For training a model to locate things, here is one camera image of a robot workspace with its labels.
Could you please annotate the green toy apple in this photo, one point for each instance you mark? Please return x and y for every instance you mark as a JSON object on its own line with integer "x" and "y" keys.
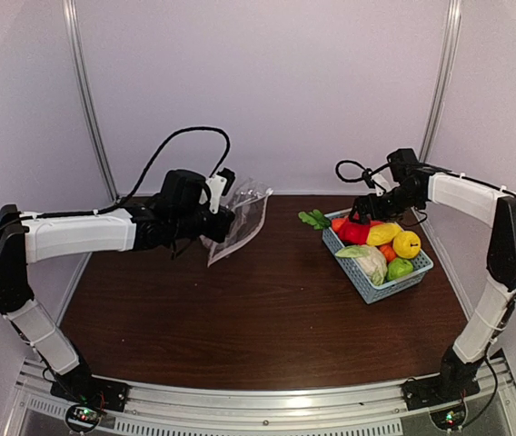
{"x": 398, "y": 268}

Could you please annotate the orange toy carrot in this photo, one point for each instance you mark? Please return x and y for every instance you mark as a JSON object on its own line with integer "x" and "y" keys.
{"x": 319, "y": 221}

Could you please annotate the yellow toy bell pepper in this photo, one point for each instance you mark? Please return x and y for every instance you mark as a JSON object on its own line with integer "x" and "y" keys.
{"x": 382, "y": 234}

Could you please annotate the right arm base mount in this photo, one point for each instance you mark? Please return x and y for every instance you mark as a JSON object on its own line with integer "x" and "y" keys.
{"x": 439, "y": 399}

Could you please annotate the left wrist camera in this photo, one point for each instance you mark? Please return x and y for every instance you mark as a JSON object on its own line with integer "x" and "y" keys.
{"x": 215, "y": 187}

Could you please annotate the blue plastic basket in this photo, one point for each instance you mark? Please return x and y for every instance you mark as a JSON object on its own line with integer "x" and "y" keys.
{"x": 370, "y": 293}

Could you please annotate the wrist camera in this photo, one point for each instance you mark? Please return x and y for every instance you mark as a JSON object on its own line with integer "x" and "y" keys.
{"x": 215, "y": 187}
{"x": 374, "y": 180}

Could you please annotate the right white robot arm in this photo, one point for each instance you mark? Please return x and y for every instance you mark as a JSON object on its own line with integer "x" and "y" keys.
{"x": 418, "y": 184}

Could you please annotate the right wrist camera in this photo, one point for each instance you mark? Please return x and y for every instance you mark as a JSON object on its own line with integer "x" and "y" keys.
{"x": 374, "y": 180}

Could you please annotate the left aluminium frame post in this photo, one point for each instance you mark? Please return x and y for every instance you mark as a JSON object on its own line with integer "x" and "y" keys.
{"x": 87, "y": 101}

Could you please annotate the aluminium front rail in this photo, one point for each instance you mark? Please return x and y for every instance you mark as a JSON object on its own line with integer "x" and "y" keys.
{"x": 368, "y": 409}

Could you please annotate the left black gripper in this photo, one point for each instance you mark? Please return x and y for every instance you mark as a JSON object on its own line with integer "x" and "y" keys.
{"x": 226, "y": 216}

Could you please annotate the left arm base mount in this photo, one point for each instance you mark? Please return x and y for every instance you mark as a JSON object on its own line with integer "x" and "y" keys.
{"x": 92, "y": 398}

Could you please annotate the aluminium frame post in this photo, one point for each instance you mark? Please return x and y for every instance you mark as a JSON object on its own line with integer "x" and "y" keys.
{"x": 87, "y": 101}
{"x": 450, "y": 41}

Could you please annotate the right aluminium frame post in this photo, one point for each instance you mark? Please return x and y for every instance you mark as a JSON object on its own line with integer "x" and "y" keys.
{"x": 450, "y": 41}

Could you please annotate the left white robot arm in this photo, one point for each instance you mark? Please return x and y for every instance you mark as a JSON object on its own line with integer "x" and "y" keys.
{"x": 187, "y": 207}

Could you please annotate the toy cabbage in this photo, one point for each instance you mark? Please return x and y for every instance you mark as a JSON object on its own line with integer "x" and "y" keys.
{"x": 370, "y": 260}

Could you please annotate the yellow toy pear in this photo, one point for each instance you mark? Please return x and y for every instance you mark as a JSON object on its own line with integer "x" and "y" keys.
{"x": 407, "y": 244}

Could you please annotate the clear polka dot zip bag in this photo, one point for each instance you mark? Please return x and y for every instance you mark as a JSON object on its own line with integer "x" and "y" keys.
{"x": 248, "y": 201}

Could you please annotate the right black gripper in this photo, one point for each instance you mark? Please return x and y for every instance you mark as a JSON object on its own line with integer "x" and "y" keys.
{"x": 362, "y": 203}

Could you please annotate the orange toy pumpkin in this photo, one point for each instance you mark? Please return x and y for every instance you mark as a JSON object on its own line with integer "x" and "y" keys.
{"x": 388, "y": 252}

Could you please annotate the red toy bell pepper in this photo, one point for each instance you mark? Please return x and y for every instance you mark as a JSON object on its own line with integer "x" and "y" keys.
{"x": 356, "y": 233}

